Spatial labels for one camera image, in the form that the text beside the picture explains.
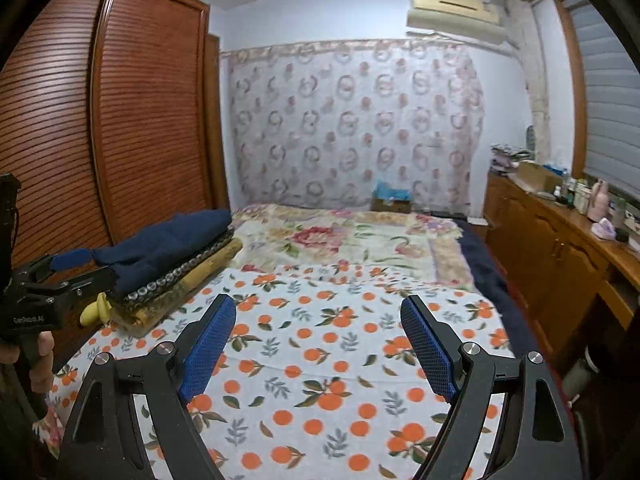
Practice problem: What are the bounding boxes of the black circle pattern folded cloth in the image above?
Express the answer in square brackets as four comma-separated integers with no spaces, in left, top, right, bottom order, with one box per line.
[106,226,234,309]

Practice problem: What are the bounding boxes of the wooden louvered wardrobe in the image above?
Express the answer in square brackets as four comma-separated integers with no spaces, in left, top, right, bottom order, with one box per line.
[1,0,229,280]

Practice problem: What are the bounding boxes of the navy printed t-shirt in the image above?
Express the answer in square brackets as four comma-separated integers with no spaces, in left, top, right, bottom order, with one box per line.
[92,209,232,296]

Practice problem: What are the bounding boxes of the beige side curtain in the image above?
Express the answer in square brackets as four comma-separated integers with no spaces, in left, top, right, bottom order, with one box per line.
[506,0,551,164]

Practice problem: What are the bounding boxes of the circle pattern sheer curtain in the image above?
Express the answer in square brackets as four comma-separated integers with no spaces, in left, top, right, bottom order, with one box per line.
[229,40,485,214]

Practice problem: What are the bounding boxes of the cardboard box blue contents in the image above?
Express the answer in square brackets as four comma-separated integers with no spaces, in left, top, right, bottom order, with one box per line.
[370,180,412,214]

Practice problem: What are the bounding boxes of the grey window blind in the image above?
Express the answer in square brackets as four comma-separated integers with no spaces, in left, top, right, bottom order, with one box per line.
[564,0,640,197]

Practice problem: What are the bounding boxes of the pink tissue pack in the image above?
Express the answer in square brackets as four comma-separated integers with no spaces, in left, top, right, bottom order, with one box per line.
[591,218,616,240]

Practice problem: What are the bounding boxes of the wooden sideboard cabinet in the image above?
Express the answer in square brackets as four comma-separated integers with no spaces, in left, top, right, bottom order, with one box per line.
[484,172,639,370]

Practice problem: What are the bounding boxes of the gold patterned folded cloth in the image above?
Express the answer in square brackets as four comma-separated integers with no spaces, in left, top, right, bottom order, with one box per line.
[79,236,243,337]

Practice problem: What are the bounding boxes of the pink thermos jug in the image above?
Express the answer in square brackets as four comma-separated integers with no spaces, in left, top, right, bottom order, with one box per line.
[587,179,610,222]

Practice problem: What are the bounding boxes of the orange print white blanket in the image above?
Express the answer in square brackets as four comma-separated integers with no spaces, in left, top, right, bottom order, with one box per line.
[50,264,511,479]

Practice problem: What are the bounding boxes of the open cardboard box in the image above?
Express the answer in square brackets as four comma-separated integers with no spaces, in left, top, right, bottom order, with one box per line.
[514,160,562,193]

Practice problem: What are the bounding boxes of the left hand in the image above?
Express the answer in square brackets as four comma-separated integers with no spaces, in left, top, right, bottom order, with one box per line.
[0,329,57,396]

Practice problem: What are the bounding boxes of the wall air conditioner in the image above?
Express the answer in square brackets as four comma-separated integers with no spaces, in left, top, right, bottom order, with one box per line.
[407,0,508,46]

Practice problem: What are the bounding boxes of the floral rose bedspread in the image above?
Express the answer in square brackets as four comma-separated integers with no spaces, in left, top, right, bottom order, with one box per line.
[233,204,475,292]

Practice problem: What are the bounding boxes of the navy bed sheet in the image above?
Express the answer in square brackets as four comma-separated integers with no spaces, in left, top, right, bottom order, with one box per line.
[454,219,539,358]

